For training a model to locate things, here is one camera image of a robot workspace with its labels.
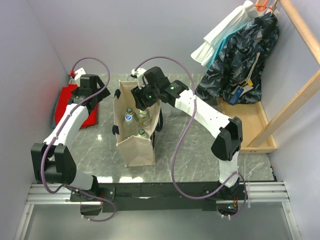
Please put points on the white pleated garment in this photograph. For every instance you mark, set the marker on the white pleated garment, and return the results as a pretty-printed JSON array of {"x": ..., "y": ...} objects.
[{"x": 232, "y": 22}]

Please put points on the wooden rack frame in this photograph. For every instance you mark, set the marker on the wooden rack frame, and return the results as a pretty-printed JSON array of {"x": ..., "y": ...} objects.
[{"x": 291, "y": 78}]

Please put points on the blue hang tag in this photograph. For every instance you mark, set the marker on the blue hang tag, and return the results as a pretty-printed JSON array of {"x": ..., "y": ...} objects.
[{"x": 235, "y": 95}]

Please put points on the black base beam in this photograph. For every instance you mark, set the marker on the black base beam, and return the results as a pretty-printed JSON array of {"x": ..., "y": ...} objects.
[{"x": 162, "y": 196}]

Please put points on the beige canvas tote bag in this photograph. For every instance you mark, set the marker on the beige canvas tote bag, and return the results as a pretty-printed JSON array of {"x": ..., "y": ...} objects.
[{"x": 135, "y": 151}]

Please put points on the red folded cloth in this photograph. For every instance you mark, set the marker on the red folded cloth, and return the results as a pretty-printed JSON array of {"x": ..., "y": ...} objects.
[{"x": 61, "y": 104}]

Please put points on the blue label water bottle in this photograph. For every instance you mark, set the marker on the blue label water bottle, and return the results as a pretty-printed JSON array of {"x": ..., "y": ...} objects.
[{"x": 176, "y": 111}]

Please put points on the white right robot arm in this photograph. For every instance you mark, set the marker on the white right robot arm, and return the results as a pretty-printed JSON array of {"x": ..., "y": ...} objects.
[{"x": 227, "y": 132}]

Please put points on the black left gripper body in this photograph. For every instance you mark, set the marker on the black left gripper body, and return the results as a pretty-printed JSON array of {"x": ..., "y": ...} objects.
[{"x": 75, "y": 92}]

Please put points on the green cap glass bottle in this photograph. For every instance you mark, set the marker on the green cap glass bottle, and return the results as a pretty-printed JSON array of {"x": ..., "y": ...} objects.
[{"x": 131, "y": 112}]

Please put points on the orange clothes hanger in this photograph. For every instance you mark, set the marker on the orange clothes hanger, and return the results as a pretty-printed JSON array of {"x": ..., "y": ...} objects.
[{"x": 261, "y": 5}]

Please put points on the wooden tray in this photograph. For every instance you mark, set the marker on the wooden tray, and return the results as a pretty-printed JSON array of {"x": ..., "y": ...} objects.
[{"x": 253, "y": 119}]

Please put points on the dark patterned shirt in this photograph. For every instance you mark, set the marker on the dark patterned shirt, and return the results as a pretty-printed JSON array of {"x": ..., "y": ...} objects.
[{"x": 241, "y": 62}]

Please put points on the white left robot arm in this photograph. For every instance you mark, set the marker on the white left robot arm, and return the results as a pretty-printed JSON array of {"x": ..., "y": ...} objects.
[{"x": 52, "y": 160}]

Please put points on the teal garment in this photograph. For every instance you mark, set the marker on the teal garment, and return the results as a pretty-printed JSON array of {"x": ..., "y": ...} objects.
[{"x": 220, "y": 47}]

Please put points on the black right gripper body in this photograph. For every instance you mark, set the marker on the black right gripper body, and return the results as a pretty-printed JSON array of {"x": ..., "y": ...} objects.
[{"x": 148, "y": 95}]

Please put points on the green cap bottle front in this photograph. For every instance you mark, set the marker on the green cap bottle front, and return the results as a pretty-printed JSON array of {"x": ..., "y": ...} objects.
[{"x": 143, "y": 134}]

